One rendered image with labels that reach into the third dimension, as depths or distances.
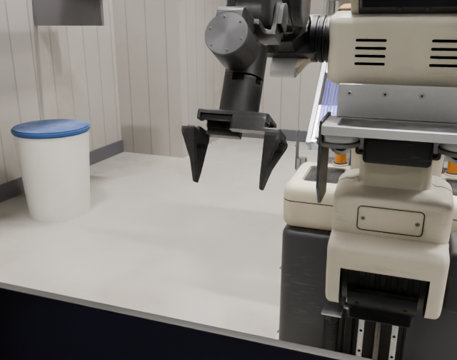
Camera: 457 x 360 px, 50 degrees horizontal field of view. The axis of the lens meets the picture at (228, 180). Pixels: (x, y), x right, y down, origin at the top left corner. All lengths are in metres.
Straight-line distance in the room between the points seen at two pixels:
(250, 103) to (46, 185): 2.63
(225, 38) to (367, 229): 0.52
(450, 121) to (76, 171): 2.63
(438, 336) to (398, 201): 0.52
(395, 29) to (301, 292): 0.76
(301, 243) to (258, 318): 0.92
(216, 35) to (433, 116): 0.43
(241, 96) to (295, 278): 0.78
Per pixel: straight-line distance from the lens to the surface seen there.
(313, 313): 1.41
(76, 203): 3.31
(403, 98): 0.90
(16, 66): 3.88
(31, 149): 3.19
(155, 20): 4.59
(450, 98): 0.91
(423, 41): 0.91
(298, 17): 0.83
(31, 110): 3.98
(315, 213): 1.28
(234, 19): 0.65
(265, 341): 0.24
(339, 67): 0.93
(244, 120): 0.66
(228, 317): 2.19
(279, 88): 5.30
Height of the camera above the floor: 1.20
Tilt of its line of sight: 18 degrees down
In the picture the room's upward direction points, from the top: straight up
